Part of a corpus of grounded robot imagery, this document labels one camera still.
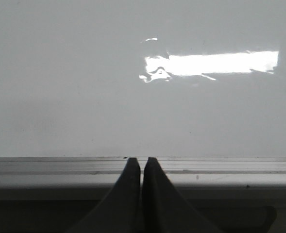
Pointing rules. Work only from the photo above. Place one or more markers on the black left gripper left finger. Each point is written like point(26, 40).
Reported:
point(116, 213)

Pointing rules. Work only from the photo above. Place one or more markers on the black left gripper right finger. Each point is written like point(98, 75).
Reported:
point(164, 208)

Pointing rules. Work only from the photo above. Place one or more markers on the white whiteboard with aluminium frame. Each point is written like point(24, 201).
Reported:
point(198, 84)

